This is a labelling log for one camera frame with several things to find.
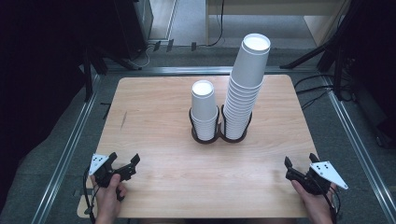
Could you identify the light wooden furniture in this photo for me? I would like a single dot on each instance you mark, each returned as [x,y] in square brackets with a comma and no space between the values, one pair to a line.
[314,18]

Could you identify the black cabinet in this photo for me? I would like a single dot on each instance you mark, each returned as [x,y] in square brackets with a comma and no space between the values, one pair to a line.
[132,25]

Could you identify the black stand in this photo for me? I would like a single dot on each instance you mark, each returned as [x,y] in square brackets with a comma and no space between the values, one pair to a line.
[88,77]

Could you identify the grey tape strip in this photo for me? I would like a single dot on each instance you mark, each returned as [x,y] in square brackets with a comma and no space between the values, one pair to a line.
[81,193]

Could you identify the tall stack of white cups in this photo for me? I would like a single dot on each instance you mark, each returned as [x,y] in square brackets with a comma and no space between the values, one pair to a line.
[241,109]

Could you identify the black tripod leg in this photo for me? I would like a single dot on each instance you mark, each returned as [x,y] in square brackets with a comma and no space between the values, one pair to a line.
[306,56]

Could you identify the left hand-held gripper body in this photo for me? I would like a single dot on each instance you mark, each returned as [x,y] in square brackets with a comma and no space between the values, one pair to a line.
[104,174]

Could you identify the person's left hand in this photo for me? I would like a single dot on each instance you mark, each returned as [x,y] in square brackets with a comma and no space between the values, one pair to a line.
[109,199]

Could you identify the person's right hand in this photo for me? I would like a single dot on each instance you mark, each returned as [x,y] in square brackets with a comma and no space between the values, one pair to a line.
[314,203]

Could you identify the short stack of white cups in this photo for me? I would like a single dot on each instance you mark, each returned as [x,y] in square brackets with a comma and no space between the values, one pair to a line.
[204,105]

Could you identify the black double cup holder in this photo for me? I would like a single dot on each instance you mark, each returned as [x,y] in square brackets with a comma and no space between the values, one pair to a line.
[219,132]

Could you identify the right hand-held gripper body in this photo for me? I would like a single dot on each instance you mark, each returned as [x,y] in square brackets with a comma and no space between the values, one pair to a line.
[314,182]

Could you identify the metal frame rail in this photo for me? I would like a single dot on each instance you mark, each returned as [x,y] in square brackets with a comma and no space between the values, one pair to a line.
[358,146]
[67,155]
[174,70]

